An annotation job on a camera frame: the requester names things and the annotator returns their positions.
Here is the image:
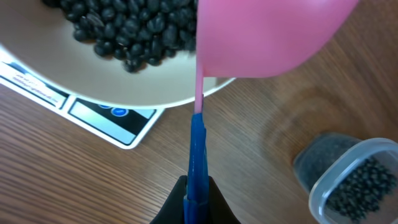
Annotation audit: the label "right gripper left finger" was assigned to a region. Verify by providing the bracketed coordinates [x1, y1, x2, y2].
[150, 175, 187, 224]

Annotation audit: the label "pink scoop blue handle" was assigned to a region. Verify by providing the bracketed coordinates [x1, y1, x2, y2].
[183, 0, 357, 223]

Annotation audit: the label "white bowl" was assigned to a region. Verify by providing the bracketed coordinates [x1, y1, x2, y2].
[0, 0, 237, 110]

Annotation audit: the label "clear plastic container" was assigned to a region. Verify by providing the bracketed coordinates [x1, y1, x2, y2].
[293, 133, 397, 224]

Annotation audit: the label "white digital kitchen scale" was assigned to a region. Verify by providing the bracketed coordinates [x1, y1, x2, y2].
[1, 47, 164, 149]

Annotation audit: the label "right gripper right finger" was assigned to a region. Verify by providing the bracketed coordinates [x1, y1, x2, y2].
[206, 177, 241, 224]

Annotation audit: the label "black beans in bowl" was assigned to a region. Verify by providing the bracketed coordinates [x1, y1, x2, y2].
[41, 0, 198, 73]

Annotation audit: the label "black beans in container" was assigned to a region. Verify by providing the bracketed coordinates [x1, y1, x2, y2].
[326, 157, 397, 223]

